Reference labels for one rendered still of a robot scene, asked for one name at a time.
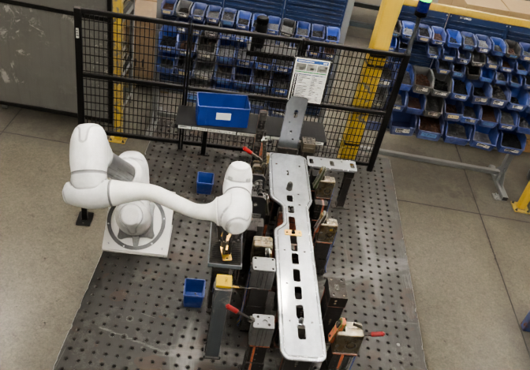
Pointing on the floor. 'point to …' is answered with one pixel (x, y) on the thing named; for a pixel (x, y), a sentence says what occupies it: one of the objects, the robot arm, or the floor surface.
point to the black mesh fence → (216, 82)
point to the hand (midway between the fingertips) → (227, 246)
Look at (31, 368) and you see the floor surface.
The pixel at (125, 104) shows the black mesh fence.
